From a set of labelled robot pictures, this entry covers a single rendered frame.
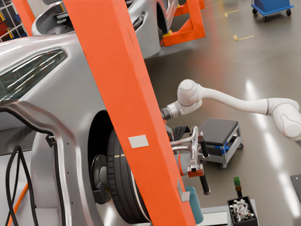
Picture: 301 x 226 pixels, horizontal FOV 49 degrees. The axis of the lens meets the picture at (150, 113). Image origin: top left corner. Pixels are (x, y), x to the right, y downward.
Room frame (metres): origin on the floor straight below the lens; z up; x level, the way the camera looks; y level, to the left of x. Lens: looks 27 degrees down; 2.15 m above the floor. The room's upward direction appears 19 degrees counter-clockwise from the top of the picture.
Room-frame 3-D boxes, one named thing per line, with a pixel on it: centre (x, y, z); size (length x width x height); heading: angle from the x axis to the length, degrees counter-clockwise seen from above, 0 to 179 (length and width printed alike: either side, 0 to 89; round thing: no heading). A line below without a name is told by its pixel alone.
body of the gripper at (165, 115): (1.79, -0.06, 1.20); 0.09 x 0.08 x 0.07; 98
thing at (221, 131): (2.78, -0.55, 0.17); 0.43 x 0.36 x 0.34; 137
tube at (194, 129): (1.82, -0.14, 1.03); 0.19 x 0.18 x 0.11; 73
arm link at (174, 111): (1.80, -0.14, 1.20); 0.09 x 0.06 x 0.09; 8
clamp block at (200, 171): (1.54, -0.14, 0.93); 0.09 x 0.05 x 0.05; 73
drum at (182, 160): (1.74, -0.06, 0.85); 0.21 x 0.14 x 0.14; 73
